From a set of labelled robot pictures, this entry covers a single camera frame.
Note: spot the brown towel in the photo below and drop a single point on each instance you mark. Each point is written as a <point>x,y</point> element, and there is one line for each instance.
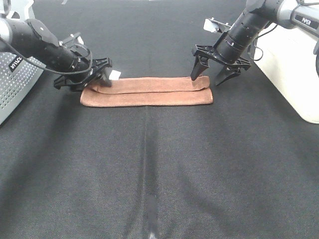
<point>148,91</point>

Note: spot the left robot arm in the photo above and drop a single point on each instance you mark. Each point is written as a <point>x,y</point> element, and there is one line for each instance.
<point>70,59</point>

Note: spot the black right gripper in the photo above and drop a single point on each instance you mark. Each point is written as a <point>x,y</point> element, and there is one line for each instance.
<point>230,70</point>

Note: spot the grey perforated plastic basket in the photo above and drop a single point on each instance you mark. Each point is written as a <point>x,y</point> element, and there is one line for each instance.
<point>17,77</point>

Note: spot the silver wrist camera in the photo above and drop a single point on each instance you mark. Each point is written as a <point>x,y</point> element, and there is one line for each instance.
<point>211,25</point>
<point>71,40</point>

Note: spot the white woven-pattern storage box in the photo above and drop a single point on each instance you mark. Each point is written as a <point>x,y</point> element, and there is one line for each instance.
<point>287,60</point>

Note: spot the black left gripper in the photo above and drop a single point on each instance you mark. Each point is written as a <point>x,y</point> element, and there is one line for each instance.
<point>99,74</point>

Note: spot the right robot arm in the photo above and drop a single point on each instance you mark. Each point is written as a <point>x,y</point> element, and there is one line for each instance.
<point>234,39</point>

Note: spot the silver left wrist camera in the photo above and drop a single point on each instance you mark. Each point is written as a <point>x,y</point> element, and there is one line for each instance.
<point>71,40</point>

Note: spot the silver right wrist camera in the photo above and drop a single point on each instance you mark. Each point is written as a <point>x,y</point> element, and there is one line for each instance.
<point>211,25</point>

